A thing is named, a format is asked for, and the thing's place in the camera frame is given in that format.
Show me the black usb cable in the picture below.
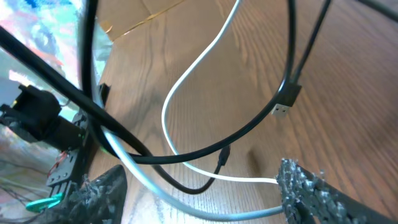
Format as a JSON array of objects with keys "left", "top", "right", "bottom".
[{"left": 79, "top": 0, "right": 302, "bottom": 166}]

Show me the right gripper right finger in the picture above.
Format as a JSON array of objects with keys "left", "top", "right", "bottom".
[{"left": 276, "top": 159, "right": 397, "bottom": 224}]

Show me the cardboard panel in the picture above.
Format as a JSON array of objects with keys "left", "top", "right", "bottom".
[{"left": 97, "top": 0, "right": 182, "bottom": 41}]

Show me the thin black cable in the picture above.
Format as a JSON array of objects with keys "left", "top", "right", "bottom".
[{"left": 0, "top": 0, "right": 398, "bottom": 195}]

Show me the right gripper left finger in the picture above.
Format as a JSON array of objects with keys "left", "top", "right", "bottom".
[{"left": 46, "top": 165, "right": 127, "bottom": 224}]

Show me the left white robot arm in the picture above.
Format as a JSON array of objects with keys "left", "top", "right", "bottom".
[{"left": 1, "top": 78, "right": 95, "bottom": 197}]

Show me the white usb cable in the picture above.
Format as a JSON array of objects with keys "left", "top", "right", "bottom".
[{"left": 102, "top": 0, "right": 285, "bottom": 222}]

